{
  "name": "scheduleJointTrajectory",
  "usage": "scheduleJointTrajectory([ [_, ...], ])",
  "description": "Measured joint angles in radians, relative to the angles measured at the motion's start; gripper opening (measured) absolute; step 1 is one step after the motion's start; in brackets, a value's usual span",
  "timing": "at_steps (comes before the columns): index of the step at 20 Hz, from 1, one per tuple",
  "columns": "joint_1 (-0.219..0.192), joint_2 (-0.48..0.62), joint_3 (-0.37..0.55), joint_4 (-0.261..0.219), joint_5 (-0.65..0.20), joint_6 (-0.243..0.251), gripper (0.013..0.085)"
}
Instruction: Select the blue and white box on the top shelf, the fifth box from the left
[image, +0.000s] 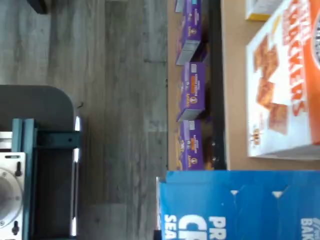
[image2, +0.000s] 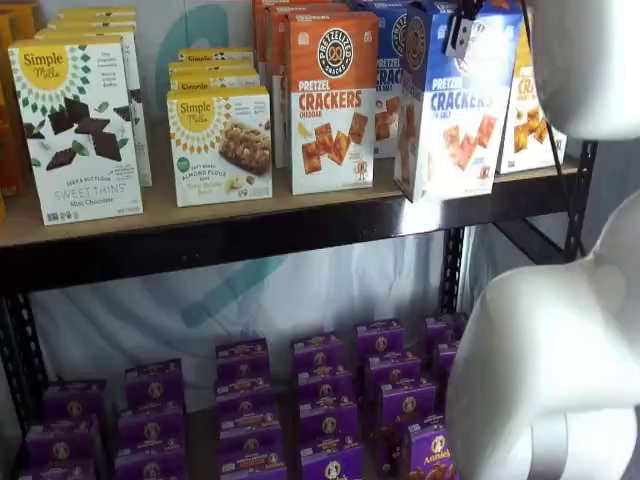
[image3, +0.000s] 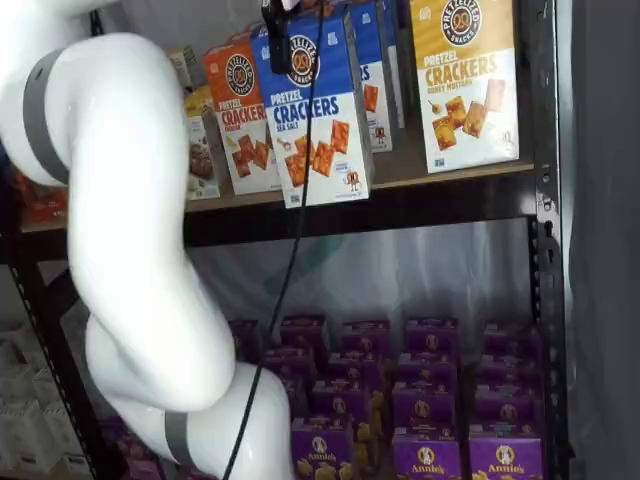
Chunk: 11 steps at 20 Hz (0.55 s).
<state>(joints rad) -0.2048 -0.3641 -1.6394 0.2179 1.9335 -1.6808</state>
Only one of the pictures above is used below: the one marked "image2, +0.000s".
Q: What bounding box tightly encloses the Simple Mills almond bars box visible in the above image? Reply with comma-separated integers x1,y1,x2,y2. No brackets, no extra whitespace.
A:
167,59,257,77
167,73,262,96
165,85,274,208
177,46,256,64

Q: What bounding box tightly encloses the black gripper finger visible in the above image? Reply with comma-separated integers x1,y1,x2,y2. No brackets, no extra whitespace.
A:
444,0,484,59

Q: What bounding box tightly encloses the orange pretzel crackers box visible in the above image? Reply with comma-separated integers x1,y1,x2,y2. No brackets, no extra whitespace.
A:
263,3,351,170
284,10,380,196
251,0,326,151

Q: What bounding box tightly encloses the blue pretzel crackers box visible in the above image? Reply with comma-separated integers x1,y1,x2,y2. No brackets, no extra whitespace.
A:
349,0,410,160
393,0,525,204

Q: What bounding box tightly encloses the yellow pretzel crackers box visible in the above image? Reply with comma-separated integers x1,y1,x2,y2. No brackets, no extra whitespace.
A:
496,19,570,176

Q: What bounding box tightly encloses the orange brown snack box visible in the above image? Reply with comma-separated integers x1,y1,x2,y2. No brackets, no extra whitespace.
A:
7,0,40,199
0,12,15,224

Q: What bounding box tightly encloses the wooden shelf board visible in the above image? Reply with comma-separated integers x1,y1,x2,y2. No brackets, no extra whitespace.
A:
0,154,584,249
183,404,221,480

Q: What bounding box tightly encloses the purple Annie's box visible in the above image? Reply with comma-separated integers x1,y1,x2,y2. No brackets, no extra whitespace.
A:
424,314,469,346
377,382,437,427
354,322,405,357
374,424,460,480
214,379,276,417
118,408,187,452
433,342,464,374
298,399,360,444
24,418,100,466
299,443,365,480
43,380,108,426
219,449,290,480
292,332,345,372
124,358,185,412
215,339,271,382
18,460,97,480
114,448,190,480
296,369,355,404
217,414,284,453
364,352,422,387

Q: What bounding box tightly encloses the black metal shelf frame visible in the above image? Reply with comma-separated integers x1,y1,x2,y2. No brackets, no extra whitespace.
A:
0,142,600,480

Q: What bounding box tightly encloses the Simple Mills sweet thins box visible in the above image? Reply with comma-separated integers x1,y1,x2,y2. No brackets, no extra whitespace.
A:
56,4,138,21
33,25,154,189
8,35,145,226
46,15,139,32

